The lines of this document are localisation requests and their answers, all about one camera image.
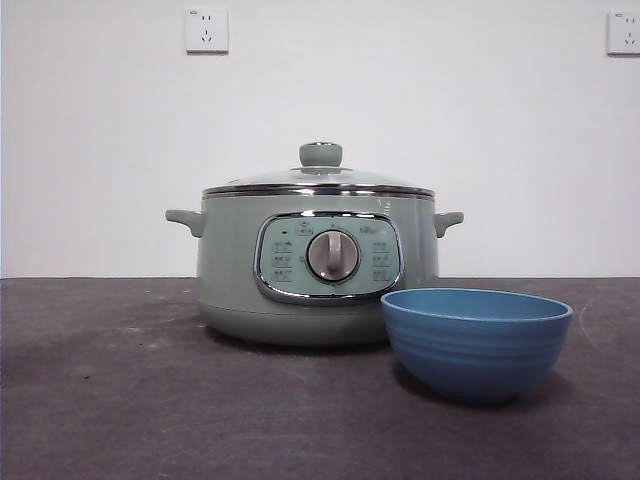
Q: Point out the glass lid with green knob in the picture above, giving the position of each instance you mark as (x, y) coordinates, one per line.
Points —
(320, 155)

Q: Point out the pale green electric steamer pot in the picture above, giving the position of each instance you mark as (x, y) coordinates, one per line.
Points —
(230, 300)

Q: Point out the blue ribbed bowl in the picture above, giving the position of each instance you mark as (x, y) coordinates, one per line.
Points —
(475, 355)

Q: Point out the white wall socket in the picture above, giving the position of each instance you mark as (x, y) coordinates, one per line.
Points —
(625, 32)
(207, 30)

